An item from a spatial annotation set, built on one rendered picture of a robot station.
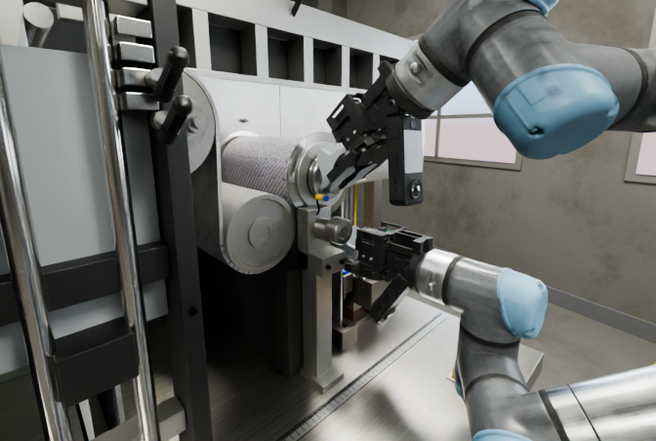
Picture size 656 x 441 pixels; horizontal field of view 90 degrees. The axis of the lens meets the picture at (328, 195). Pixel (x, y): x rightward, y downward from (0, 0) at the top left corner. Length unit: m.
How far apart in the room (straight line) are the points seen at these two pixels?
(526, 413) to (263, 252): 0.37
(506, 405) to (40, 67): 0.50
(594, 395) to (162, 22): 0.49
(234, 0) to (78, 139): 0.64
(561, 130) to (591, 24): 2.70
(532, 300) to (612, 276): 2.54
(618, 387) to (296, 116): 0.81
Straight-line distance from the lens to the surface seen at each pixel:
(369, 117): 0.45
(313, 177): 0.52
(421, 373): 0.69
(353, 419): 0.60
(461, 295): 0.48
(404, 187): 0.42
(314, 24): 1.03
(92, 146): 0.31
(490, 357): 0.50
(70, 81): 0.31
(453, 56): 0.38
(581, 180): 2.92
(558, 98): 0.30
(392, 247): 0.54
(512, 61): 0.32
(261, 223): 0.50
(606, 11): 2.99
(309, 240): 0.52
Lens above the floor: 1.33
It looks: 12 degrees down
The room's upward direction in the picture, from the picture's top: straight up
